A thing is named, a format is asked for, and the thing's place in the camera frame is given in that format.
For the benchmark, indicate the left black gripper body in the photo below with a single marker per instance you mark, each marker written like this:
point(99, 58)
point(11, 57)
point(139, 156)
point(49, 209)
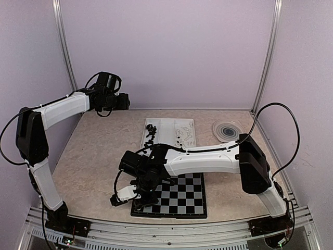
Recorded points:
point(121, 104)

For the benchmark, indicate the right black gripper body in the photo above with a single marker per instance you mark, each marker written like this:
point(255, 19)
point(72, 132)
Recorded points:
point(152, 199)

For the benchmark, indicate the black and silver chessboard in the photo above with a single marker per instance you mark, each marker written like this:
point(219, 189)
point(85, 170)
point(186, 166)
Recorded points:
point(186, 199)

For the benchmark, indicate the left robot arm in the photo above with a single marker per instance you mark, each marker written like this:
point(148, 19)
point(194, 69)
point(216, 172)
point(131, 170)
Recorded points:
point(31, 139)

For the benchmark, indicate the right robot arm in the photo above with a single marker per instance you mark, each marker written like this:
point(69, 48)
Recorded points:
point(158, 162)

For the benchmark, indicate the white plastic divided tray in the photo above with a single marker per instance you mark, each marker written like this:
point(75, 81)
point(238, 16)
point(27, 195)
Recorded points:
point(177, 132)

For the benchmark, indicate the white plate with rings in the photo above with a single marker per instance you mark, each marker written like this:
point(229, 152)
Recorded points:
point(226, 131)

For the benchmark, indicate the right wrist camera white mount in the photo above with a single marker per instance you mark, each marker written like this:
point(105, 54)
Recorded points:
point(125, 195)

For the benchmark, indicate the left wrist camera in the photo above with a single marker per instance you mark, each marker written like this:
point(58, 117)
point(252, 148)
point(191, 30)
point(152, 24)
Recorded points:
point(108, 81)

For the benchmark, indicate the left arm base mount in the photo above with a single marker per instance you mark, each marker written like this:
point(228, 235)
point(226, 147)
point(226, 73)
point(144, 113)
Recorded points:
point(73, 226)

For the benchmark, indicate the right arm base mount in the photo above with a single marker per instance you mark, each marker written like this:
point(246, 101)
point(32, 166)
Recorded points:
point(268, 225)

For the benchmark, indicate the left aluminium frame post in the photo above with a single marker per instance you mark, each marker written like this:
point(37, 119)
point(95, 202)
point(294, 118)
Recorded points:
point(63, 43)

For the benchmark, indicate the aluminium frame post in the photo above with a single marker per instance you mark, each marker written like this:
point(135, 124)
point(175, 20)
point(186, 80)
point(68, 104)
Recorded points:
point(63, 43)
point(268, 56)

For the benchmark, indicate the right aluminium frame post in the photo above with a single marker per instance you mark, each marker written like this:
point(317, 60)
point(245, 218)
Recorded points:
point(268, 56)

